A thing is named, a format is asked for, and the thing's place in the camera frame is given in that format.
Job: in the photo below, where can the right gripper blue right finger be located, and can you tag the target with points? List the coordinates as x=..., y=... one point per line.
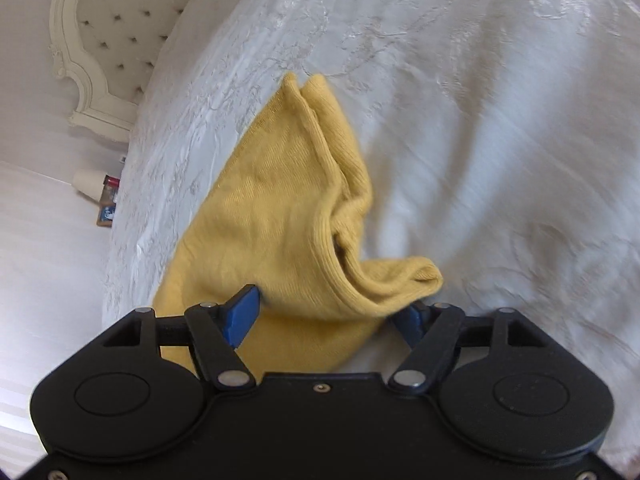
x=432, y=335

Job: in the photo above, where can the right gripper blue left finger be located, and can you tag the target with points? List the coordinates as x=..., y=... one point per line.
x=217, y=331

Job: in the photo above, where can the yellow knit sweater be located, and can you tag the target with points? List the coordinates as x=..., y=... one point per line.
x=286, y=214

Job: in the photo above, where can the framed photo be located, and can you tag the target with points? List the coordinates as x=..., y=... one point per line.
x=107, y=206

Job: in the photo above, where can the red bottle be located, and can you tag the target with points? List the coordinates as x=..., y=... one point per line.
x=111, y=182

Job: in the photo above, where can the left bedside lamp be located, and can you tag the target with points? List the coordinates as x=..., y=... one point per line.
x=89, y=183

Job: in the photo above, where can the white embroidered bedspread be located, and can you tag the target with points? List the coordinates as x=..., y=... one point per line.
x=501, y=137

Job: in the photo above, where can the cream tufted headboard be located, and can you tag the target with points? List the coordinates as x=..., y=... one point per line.
x=109, y=48

